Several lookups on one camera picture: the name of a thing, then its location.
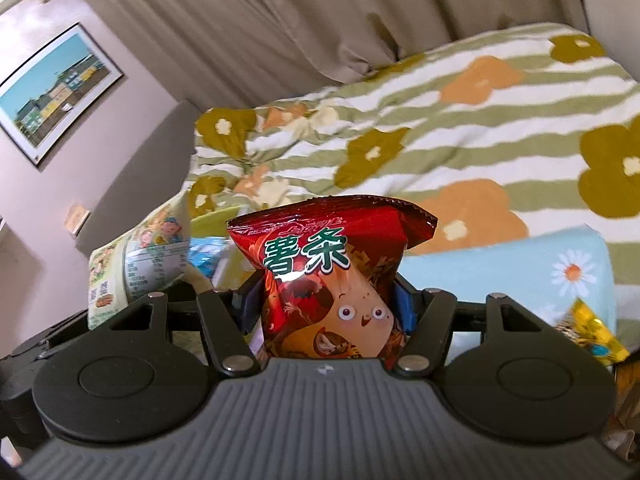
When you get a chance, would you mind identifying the framed wall picture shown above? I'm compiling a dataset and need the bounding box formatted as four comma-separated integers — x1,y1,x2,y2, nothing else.
0,22,124,167

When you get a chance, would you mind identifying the small beige wall box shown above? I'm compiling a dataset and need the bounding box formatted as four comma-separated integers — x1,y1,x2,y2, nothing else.
63,203,91,235

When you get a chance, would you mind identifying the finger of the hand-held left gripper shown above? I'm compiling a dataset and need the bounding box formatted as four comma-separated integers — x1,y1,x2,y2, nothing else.
9,309,94,362

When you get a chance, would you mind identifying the beige curtain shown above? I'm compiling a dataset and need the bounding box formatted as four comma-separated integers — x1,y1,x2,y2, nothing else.
65,0,590,112

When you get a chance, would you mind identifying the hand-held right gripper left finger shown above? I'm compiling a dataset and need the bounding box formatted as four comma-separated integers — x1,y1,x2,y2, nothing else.
100,272,263,377

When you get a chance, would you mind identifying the blue snack packet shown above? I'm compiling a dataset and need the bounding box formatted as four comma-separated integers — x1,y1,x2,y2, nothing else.
188,237,232,281

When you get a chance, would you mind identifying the pale green cartoon snack packet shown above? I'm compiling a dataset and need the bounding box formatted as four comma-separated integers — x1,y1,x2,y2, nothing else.
87,192,194,332

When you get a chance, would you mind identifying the light blue daisy pillow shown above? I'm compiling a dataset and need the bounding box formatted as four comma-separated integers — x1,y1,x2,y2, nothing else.
397,225,619,367

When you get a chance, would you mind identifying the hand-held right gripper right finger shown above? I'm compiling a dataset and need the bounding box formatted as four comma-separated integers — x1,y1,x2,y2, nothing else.
387,280,552,379

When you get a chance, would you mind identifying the green striped floral blanket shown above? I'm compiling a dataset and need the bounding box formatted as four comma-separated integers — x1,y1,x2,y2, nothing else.
187,22,640,302

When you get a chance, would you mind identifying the gold snack packet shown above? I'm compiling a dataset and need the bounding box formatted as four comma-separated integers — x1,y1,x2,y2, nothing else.
552,297,632,369

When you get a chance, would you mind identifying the red snack packet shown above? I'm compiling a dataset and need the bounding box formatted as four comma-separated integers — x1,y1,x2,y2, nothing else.
226,194,439,362

